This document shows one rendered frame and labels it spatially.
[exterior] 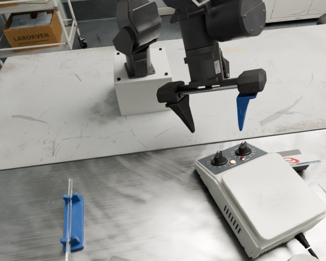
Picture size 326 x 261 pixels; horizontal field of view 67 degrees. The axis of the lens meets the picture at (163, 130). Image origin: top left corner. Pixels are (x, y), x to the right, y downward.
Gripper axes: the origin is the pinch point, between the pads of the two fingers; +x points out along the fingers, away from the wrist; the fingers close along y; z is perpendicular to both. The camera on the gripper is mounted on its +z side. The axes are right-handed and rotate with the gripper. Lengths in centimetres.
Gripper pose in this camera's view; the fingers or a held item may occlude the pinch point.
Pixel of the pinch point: (213, 114)
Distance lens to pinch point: 46.6
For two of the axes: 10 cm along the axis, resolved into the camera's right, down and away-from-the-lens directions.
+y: -8.7, 0.4, 4.8
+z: 4.3, -4.1, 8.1
